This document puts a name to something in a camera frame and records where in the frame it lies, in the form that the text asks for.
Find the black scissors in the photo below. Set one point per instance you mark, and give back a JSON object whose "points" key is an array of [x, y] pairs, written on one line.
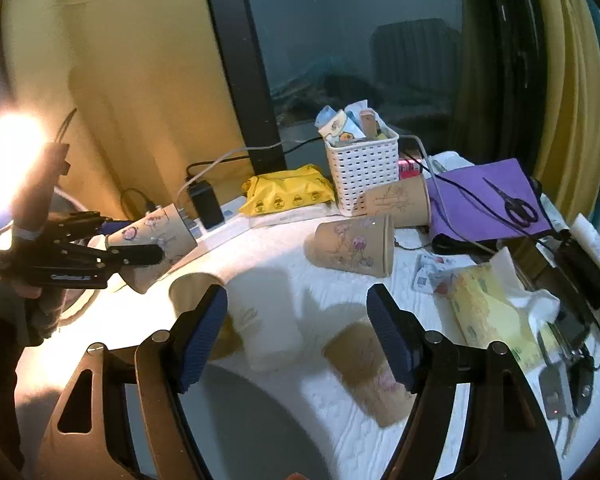
{"points": [[518, 210]]}

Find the white power strip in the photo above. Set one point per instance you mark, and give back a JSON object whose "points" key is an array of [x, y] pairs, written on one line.
{"points": [[233, 225]]}

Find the yellow snack packet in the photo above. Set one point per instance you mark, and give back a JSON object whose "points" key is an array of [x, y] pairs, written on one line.
{"points": [[285, 190]]}

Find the floral paper cup lying centre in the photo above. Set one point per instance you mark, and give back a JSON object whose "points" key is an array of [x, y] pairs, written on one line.
{"points": [[362, 245]]}

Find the brown floral cup near mat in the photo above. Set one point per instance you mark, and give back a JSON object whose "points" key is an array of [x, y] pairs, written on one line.
{"points": [[357, 359]]}

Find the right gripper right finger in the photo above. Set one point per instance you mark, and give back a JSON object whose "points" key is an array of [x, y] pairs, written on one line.
{"points": [[505, 433]]}

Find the brown paper cup by basket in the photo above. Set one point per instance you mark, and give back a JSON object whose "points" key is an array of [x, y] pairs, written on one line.
{"points": [[406, 202]]}

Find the purple cloth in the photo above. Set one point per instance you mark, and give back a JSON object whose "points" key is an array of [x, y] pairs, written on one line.
{"points": [[464, 207]]}

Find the black power adapter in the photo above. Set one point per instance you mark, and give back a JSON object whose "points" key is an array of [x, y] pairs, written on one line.
{"points": [[205, 203]]}

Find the white plastic basket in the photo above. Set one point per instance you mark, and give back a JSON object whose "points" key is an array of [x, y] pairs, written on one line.
{"points": [[360, 166]]}

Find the black window frame post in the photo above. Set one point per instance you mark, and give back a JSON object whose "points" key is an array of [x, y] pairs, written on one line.
{"points": [[245, 75]]}

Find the yellow tissue pack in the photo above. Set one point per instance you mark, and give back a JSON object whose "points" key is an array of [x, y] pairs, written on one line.
{"points": [[490, 303]]}

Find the gloved left hand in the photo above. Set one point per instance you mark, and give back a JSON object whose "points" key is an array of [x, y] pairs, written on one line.
{"points": [[30, 314]]}

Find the key fob bunch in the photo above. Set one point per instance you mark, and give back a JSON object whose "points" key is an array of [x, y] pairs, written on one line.
{"points": [[567, 387]]}

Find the yellow curtain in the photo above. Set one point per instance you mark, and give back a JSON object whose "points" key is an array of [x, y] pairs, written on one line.
{"points": [[568, 164]]}

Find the floral brown paper cup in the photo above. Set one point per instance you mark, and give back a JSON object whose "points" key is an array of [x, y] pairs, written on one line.
{"points": [[168, 227]]}

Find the white green-logo paper cup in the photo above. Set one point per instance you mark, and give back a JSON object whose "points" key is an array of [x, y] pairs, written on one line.
{"points": [[262, 311]]}

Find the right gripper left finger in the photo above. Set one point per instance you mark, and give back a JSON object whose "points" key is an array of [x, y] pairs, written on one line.
{"points": [[89, 433]]}

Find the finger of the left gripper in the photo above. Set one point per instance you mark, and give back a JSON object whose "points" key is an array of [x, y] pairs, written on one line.
{"points": [[112, 259], [85, 224]]}

